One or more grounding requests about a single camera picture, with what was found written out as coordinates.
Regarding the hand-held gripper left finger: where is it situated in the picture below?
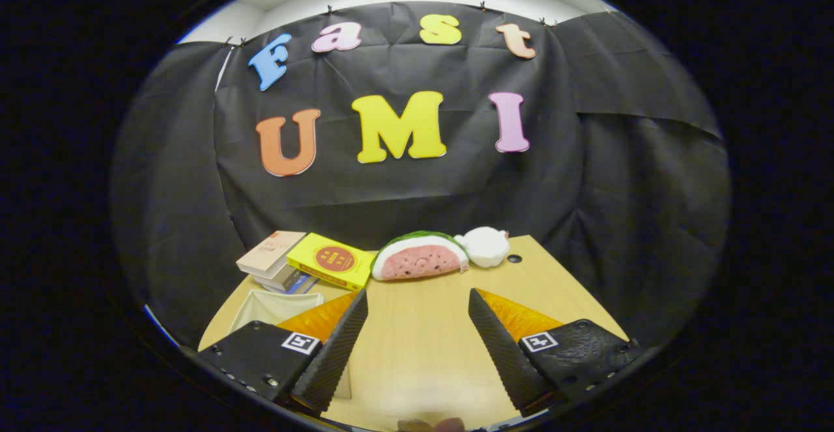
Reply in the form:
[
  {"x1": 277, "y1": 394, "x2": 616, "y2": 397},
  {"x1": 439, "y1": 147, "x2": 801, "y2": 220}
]
[{"x1": 197, "y1": 289, "x2": 369, "y2": 416}]

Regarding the watermelon slice plush toy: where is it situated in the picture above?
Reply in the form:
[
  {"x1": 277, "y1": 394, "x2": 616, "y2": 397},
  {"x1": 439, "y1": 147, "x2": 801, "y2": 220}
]
[{"x1": 370, "y1": 231, "x2": 470, "y2": 282}]

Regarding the white round plush toy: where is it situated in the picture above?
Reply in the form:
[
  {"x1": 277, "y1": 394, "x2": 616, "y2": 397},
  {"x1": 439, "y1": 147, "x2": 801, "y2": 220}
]
[{"x1": 453, "y1": 226, "x2": 511, "y2": 269}]

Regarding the black backdrop cloth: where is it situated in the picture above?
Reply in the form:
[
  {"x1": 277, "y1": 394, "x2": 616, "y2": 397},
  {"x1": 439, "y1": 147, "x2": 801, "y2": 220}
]
[{"x1": 109, "y1": 1, "x2": 732, "y2": 351}]

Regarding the beige book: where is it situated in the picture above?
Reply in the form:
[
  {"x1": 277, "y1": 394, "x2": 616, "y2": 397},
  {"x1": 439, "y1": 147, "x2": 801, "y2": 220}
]
[{"x1": 235, "y1": 231, "x2": 308, "y2": 281}]

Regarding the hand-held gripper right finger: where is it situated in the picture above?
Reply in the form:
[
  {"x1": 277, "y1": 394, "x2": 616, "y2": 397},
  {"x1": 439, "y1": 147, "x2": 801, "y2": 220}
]
[{"x1": 468, "y1": 287, "x2": 642, "y2": 418}]

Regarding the beige storage box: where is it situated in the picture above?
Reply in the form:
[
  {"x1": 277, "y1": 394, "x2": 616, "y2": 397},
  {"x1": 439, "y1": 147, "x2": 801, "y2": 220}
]
[{"x1": 227, "y1": 289, "x2": 353, "y2": 401}]

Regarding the blue book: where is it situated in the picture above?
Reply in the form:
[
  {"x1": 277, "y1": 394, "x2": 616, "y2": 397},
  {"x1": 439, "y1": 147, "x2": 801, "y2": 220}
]
[{"x1": 261, "y1": 272, "x2": 321, "y2": 295}]

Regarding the yellow book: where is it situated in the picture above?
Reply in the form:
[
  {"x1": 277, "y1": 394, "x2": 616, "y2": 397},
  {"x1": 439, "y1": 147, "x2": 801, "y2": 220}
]
[{"x1": 285, "y1": 233, "x2": 377, "y2": 292}]

